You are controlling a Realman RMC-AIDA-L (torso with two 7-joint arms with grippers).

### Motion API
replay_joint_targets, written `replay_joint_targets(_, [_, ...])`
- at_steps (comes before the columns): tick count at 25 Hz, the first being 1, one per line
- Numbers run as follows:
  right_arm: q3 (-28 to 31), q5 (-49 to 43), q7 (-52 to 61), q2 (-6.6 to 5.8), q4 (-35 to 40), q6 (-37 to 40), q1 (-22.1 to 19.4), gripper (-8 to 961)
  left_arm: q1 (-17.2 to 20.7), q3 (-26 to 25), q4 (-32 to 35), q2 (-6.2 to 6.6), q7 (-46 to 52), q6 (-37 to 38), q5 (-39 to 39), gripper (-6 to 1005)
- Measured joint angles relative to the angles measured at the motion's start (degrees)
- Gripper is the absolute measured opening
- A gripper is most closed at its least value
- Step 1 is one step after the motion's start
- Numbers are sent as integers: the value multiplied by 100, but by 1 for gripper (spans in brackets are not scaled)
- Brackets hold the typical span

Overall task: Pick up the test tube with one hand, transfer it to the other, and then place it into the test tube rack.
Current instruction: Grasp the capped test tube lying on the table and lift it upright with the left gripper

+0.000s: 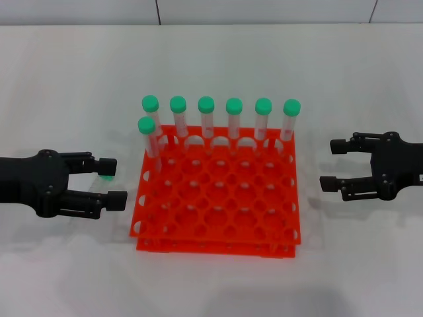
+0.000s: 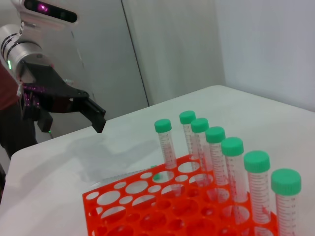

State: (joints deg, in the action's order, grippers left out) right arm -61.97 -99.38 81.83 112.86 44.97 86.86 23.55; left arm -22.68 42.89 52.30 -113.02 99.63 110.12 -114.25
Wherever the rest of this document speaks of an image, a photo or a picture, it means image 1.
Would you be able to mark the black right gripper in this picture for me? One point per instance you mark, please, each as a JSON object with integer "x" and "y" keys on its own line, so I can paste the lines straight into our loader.
{"x": 400, "y": 165}

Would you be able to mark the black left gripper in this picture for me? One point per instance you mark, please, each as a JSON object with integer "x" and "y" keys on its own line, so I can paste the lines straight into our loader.
{"x": 33, "y": 181}

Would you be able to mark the clear green-capped test tube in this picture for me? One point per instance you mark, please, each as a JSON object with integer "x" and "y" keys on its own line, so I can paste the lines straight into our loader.
{"x": 150, "y": 103}
{"x": 263, "y": 106}
{"x": 292, "y": 107}
{"x": 206, "y": 104}
{"x": 234, "y": 105}
{"x": 177, "y": 104}
{"x": 106, "y": 178}
{"x": 146, "y": 125}

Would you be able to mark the orange test tube rack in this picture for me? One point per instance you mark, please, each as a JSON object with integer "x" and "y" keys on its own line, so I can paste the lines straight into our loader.
{"x": 205, "y": 204}

